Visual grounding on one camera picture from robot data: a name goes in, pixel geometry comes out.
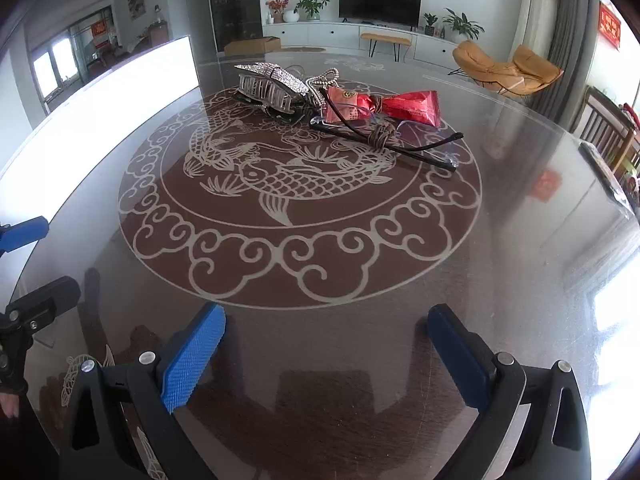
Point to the white standing air conditioner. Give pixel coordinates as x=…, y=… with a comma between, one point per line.
x=535, y=28

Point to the red foil snack bag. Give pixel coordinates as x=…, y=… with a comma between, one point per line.
x=418, y=106

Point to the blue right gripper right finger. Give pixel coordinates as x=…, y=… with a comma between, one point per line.
x=469, y=361

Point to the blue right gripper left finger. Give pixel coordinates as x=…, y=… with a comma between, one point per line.
x=187, y=354

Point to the white tv cabinet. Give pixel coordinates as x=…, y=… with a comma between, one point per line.
x=345, y=37

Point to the grey curtain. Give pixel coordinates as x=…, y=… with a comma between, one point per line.
x=572, y=48

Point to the green potted plant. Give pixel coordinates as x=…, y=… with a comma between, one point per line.
x=311, y=8

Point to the rhinestone silver hair claw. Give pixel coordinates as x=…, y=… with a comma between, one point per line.
x=273, y=88

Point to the red flower vase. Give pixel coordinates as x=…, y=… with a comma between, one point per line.
x=276, y=9

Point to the white cardboard storage box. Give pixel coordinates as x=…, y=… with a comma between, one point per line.
x=73, y=139

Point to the red snack packet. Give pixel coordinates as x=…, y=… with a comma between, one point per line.
x=353, y=106

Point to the small wooden bench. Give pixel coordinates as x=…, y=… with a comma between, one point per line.
x=400, y=45

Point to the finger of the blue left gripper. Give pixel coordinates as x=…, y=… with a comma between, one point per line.
x=22, y=234
x=42, y=306

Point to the dark glass display cabinet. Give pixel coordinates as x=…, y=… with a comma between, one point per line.
x=235, y=20

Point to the black flat screen television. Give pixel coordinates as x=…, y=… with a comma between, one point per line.
x=400, y=12

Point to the orange rocking lounge chair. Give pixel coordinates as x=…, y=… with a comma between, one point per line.
x=527, y=73

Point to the green plant right of television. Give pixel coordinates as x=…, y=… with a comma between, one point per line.
x=461, y=27

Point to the dark wooden side chair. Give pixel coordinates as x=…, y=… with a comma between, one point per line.
x=611, y=129

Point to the long brown cardboard box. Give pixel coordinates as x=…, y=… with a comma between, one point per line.
x=254, y=46

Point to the person's left hand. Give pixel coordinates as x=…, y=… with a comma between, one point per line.
x=10, y=405

